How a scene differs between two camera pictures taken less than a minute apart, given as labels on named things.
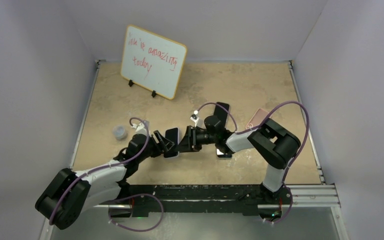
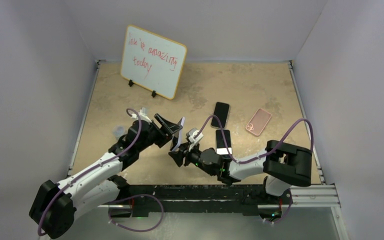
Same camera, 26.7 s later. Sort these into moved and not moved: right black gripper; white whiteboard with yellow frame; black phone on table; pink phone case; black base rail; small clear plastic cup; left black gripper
Moved: left black gripper; right black gripper
Not moved: black phone on table; black base rail; small clear plastic cup; pink phone case; white whiteboard with yellow frame
